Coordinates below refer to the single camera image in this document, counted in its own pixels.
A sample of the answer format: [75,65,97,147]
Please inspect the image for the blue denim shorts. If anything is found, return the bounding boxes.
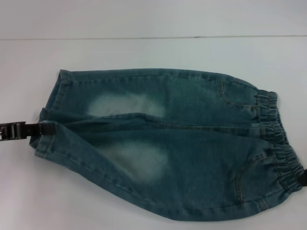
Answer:
[28,69,307,221]

